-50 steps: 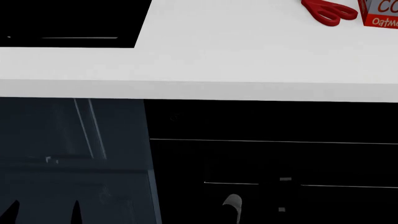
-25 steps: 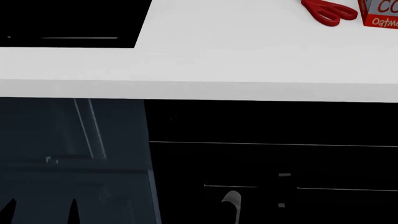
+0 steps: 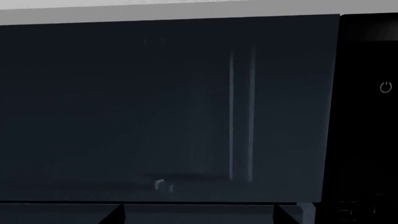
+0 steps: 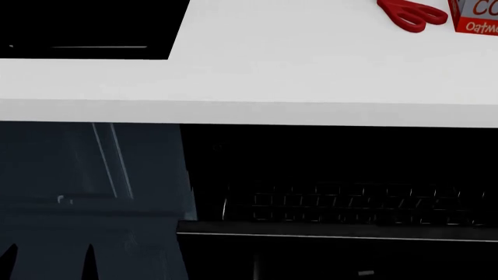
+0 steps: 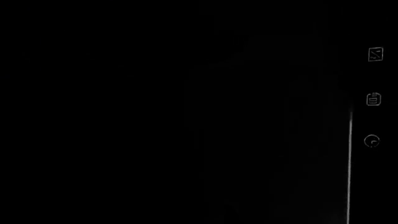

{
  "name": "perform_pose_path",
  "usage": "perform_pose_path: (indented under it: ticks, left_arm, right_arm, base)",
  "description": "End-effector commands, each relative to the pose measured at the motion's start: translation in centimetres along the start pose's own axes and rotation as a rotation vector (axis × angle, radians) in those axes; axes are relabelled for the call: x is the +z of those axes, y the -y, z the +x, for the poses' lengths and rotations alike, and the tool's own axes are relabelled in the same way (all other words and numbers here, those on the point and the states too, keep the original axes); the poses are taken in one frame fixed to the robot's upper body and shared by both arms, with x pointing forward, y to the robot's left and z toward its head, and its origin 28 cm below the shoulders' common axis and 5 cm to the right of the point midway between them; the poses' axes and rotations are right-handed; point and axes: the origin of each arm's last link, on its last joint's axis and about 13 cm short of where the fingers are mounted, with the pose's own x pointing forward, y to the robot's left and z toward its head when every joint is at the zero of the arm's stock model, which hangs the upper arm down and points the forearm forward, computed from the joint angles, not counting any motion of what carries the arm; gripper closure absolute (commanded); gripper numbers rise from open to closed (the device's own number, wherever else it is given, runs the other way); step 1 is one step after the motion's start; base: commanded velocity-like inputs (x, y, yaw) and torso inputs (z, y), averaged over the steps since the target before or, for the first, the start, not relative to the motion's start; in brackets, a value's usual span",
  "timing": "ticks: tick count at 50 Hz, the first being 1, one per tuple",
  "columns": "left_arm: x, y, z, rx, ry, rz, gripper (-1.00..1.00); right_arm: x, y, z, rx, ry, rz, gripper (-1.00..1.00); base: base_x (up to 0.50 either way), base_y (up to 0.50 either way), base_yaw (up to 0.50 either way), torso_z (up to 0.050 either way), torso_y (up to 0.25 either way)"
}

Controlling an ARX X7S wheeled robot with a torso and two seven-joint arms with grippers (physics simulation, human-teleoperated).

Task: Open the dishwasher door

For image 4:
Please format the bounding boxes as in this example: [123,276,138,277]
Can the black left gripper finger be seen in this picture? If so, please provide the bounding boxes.
[0,243,19,280]
[80,243,100,280]

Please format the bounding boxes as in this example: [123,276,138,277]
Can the black dishwasher door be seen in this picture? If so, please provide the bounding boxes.
[175,219,498,280]

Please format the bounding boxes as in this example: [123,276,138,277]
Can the black dishwasher body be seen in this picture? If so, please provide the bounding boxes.
[177,123,498,226]

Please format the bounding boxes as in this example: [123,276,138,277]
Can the dark blue cabinet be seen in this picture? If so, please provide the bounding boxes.
[0,121,200,280]

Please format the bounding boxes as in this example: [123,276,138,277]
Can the black glass cooktop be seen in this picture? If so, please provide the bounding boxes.
[0,0,186,61]

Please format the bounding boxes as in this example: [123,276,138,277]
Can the red oatmeal box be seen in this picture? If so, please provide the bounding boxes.
[447,0,498,37]

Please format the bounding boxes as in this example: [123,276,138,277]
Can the black wire dishwasher rack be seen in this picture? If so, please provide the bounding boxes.
[220,182,498,227]

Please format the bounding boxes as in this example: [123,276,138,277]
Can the red handled scissors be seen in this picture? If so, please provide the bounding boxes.
[375,0,450,33]

